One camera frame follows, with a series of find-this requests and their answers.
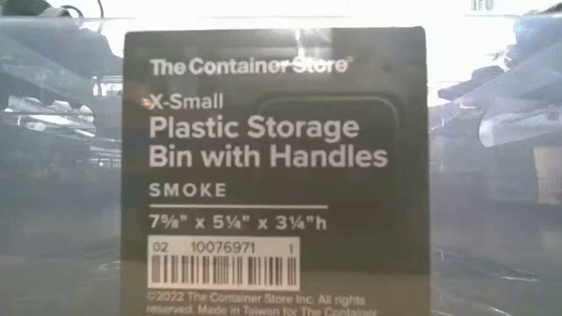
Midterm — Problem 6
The black bin label sticker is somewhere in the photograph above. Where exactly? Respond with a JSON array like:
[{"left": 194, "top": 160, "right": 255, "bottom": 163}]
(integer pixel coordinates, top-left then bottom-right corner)
[{"left": 120, "top": 25, "right": 431, "bottom": 316}]

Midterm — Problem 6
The smoke plastic storage bin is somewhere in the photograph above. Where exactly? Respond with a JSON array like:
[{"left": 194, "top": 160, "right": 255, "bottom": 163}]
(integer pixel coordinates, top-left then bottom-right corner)
[{"left": 0, "top": 15, "right": 562, "bottom": 316}]

